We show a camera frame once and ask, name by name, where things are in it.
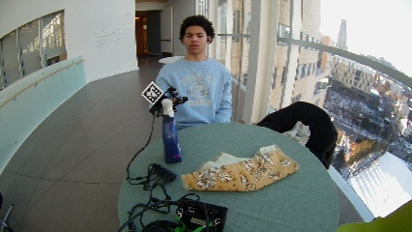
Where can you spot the blue spray bottle white nozzle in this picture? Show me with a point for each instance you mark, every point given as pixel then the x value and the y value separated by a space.
pixel 171 141

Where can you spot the yellow floral cloth bag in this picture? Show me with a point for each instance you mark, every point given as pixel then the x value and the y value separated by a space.
pixel 245 172

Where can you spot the the person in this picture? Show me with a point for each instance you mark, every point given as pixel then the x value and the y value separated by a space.
pixel 199 83

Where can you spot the dark doorway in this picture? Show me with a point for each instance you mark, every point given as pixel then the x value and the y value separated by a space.
pixel 147 34

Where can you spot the yellow-green chair back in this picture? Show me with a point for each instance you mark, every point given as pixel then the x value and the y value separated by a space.
pixel 382 222

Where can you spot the white round table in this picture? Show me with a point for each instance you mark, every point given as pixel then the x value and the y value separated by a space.
pixel 170 59

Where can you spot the white cube of black markers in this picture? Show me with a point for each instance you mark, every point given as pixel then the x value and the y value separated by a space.
pixel 153 92

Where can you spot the black electronics box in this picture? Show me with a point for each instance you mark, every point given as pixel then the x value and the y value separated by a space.
pixel 202 214

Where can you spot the wooden handrail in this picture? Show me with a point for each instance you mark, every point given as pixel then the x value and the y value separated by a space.
pixel 39 81

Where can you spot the grey metal railing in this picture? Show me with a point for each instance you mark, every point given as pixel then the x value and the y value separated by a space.
pixel 353 54

